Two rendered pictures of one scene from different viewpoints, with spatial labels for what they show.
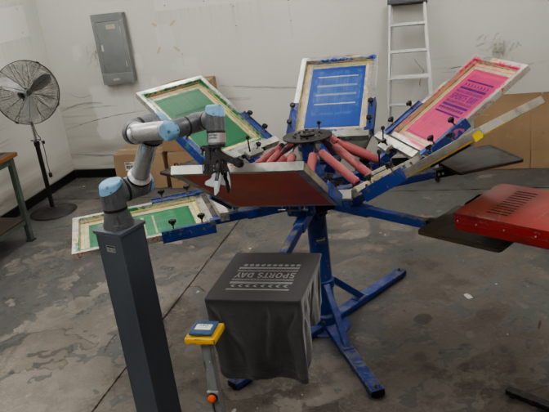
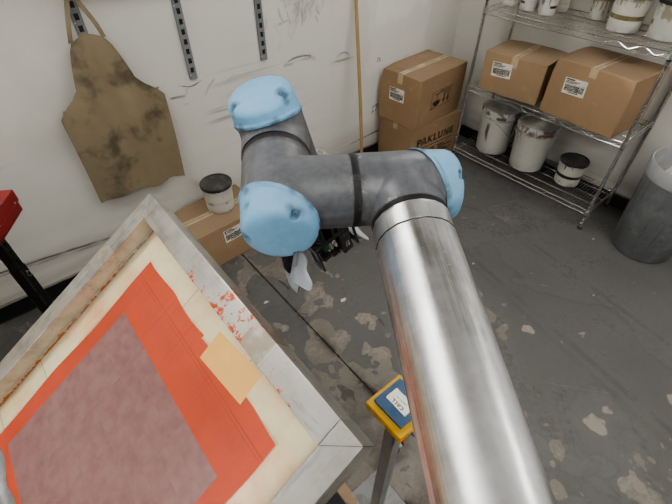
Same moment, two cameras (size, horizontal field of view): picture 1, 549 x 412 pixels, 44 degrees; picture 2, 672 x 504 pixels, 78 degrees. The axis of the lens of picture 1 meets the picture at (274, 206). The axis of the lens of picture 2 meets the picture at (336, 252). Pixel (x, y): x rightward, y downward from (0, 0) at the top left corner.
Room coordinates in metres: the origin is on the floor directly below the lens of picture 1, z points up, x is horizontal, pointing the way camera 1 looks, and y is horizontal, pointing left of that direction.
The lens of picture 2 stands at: (2.98, 0.49, 2.01)
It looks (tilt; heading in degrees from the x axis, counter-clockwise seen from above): 44 degrees down; 213
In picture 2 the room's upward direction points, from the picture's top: straight up
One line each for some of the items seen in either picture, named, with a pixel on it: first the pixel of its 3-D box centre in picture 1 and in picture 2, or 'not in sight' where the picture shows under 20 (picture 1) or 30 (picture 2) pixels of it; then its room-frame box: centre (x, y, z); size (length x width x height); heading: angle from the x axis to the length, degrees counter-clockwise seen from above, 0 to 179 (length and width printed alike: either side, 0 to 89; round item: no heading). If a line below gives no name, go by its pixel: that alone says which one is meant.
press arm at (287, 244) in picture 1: (291, 242); not in sight; (3.38, -0.06, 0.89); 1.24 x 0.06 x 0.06; 163
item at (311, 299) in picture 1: (313, 315); not in sight; (2.85, -0.11, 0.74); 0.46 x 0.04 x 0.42; 163
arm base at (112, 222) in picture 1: (117, 216); not in sight; (3.15, 0.77, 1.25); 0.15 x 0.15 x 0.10
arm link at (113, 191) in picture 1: (113, 193); not in sight; (3.15, 0.76, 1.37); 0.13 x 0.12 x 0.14; 129
